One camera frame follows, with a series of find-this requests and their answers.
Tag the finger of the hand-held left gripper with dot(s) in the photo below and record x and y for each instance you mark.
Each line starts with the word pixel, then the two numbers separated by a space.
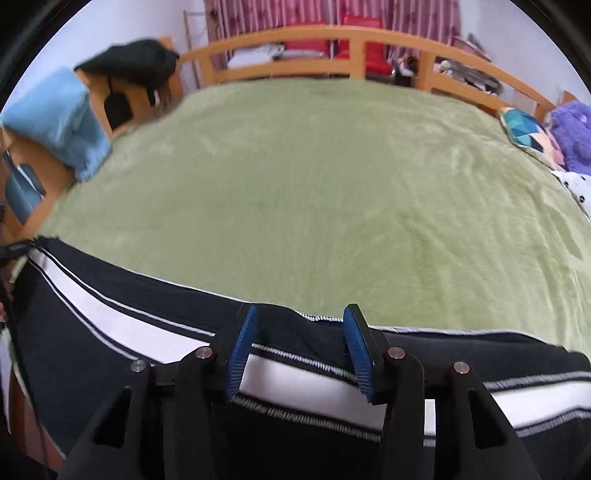
pixel 14 250

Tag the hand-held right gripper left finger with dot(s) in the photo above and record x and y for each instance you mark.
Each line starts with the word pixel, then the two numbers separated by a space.
pixel 240 353

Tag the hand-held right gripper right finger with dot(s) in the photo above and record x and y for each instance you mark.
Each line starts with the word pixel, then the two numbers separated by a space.
pixel 358 353

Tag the black shorts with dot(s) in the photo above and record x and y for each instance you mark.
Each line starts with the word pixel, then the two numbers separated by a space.
pixel 92 369

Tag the blue fluffy towel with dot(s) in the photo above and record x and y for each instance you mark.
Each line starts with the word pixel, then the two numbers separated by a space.
pixel 60 120

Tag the green fleece blanket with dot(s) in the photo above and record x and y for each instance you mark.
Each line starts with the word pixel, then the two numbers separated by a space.
pixel 300 207

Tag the black garment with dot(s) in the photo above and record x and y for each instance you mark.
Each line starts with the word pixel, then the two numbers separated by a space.
pixel 134 57

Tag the white flower dotted pillow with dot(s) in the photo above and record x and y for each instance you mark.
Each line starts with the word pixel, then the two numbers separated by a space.
pixel 577 184

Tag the geometric patterned pillow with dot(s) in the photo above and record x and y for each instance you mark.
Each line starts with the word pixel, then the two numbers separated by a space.
pixel 526 129

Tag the pile of desk clutter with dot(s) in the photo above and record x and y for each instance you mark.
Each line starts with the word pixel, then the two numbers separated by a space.
pixel 478 69

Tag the purple plush toy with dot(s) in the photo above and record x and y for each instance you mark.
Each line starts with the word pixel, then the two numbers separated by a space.
pixel 575 134

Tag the red striped curtain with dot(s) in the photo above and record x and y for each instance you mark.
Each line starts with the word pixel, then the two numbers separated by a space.
pixel 258 18

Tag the wooden bed frame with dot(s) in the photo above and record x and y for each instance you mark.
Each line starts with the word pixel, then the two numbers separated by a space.
pixel 323 34

